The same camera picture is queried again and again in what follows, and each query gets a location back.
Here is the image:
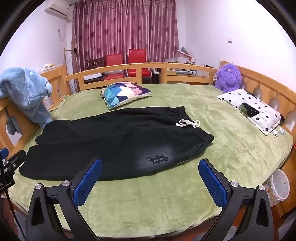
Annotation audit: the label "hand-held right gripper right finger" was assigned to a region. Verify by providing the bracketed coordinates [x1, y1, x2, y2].
[198, 159, 278, 241]

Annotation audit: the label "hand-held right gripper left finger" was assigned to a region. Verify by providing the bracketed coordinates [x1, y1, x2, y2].
[26, 158, 102, 241]

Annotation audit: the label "black pants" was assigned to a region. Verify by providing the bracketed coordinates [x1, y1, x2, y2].
[18, 106, 214, 181]

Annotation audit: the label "green plush blanket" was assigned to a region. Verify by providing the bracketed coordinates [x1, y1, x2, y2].
[11, 83, 294, 238]

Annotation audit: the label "light blue plush toy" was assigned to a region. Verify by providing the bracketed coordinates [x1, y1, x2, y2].
[0, 67, 53, 135]

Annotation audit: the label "white star-print bin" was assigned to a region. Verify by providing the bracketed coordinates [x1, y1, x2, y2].
[269, 169, 290, 208]

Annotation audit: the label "dark green patterned cloth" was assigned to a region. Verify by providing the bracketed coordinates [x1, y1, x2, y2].
[239, 103, 260, 118]

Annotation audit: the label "white floral pillow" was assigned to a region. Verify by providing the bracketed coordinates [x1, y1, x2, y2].
[216, 88, 285, 136]

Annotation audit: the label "geometric patterned pillow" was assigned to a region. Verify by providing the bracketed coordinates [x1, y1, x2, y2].
[100, 82, 152, 109]

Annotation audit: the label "purple plush toy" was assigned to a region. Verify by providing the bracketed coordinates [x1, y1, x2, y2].
[215, 62, 242, 93]

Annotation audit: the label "wooden coat rack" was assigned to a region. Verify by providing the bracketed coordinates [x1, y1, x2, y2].
[63, 39, 78, 93]

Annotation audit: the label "dark wooden chair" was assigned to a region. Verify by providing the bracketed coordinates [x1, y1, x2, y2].
[84, 57, 105, 84]

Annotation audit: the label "red chair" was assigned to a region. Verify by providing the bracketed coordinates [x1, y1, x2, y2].
[127, 49, 151, 84]
[105, 54, 125, 80]

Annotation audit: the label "pile of papers and boxes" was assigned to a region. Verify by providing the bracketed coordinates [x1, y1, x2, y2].
[148, 46, 199, 77]

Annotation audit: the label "white air conditioner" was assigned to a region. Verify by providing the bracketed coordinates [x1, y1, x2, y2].
[44, 0, 71, 22]

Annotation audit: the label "red striped curtain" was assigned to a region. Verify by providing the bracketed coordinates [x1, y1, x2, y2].
[71, 0, 179, 72]

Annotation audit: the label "wooden bed frame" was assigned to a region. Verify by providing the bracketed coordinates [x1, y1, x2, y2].
[0, 60, 296, 218]

